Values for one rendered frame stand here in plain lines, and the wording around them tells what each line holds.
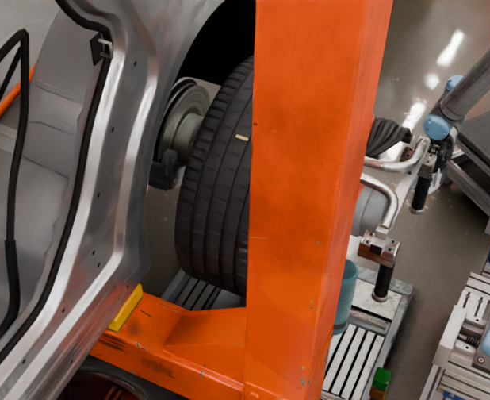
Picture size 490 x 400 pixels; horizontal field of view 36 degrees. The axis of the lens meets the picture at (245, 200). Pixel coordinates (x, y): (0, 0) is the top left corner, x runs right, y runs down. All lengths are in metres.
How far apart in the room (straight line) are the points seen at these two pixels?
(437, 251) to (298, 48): 2.13
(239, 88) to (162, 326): 0.65
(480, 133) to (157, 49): 1.80
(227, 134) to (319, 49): 0.76
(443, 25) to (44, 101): 2.93
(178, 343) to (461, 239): 1.62
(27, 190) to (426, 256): 1.76
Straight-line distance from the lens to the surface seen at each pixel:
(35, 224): 1.82
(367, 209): 1.98
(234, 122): 1.82
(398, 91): 3.86
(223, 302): 2.59
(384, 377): 1.97
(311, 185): 1.25
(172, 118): 2.10
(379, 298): 1.98
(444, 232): 3.22
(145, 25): 1.59
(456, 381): 2.02
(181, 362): 1.94
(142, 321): 2.01
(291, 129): 1.19
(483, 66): 2.04
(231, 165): 1.79
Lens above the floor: 2.33
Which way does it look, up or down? 47 degrees down
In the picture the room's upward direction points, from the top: 2 degrees clockwise
